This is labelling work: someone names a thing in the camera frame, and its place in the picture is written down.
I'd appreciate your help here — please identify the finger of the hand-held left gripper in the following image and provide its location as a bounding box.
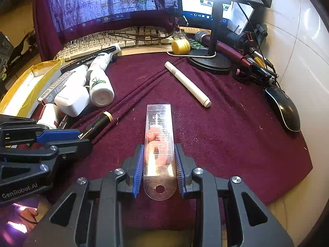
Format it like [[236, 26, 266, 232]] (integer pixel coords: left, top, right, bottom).
[[0, 138, 93, 188], [0, 115, 83, 148]]

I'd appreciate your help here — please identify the computer monitor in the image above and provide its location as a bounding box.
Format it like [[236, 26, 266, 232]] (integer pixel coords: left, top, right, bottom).
[[42, 0, 237, 31]]

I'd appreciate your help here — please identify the cardboard tray yellow tape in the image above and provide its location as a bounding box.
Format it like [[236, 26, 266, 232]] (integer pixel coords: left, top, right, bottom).
[[0, 59, 65, 119]]

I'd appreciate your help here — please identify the person's left hand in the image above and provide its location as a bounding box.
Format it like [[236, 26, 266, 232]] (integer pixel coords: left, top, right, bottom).
[[21, 208, 39, 224]]

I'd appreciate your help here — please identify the beige keyboard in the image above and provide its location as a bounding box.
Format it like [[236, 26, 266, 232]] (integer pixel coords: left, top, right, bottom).
[[58, 26, 181, 62]]

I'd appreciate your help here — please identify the maroon table cloth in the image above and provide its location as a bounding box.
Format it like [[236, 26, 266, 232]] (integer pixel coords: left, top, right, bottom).
[[42, 53, 313, 231]]

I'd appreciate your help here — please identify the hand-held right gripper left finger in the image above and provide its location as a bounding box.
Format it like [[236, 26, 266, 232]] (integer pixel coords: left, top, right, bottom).
[[24, 143, 145, 247]]

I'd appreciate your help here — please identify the black computer mouse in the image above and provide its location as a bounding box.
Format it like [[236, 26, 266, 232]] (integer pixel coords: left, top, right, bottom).
[[265, 86, 301, 132]]

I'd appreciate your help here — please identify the black marker pen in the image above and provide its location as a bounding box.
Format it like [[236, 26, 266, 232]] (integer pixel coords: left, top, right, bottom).
[[61, 46, 118, 74]]

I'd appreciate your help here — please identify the silver carton box with barcode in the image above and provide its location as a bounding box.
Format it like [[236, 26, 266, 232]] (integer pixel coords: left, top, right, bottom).
[[37, 71, 73, 106]]

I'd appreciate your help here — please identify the black pen cream tip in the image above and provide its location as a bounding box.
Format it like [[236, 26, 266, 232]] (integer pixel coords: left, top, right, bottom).
[[79, 111, 113, 144]]

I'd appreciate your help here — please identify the small white bottle red label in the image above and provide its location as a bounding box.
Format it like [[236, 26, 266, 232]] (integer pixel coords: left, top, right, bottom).
[[38, 104, 61, 129]]

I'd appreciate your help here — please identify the clear plastic package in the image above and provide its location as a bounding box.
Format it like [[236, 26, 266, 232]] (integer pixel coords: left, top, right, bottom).
[[143, 104, 178, 200]]

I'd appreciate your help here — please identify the white cable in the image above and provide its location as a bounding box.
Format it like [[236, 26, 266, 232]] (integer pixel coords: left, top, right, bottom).
[[167, 51, 217, 58]]

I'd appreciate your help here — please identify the black round-base stand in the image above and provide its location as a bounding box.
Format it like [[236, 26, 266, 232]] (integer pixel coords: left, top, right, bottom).
[[188, 0, 232, 76]]

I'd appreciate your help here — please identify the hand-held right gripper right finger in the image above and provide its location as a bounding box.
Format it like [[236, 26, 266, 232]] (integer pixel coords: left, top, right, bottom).
[[174, 143, 295, 247]]

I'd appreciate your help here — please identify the white marker pen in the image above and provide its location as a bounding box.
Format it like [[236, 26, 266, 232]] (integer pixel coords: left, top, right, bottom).
[[164, 61, 212, 108]]

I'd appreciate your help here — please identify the green pill blister pack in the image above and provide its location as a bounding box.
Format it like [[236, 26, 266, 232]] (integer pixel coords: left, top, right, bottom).
[[189, 38, 206, 51]]

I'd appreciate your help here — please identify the white square adapter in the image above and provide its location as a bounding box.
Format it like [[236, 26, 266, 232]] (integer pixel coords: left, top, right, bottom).
[[54, 82, 91, 118]]

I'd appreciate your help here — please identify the maroon handheld microphone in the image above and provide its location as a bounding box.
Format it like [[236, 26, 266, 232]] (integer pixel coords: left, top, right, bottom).
[[194, 31, 257, 68]]

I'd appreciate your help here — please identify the white plug charger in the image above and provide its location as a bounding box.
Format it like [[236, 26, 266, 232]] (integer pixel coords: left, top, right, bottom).
[[64, 65, 89, 88]]

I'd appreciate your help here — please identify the white bottle green label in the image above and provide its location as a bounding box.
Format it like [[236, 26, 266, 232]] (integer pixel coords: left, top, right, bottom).
[[89, 70, 115, 107], [87, 52, 114, 73]]

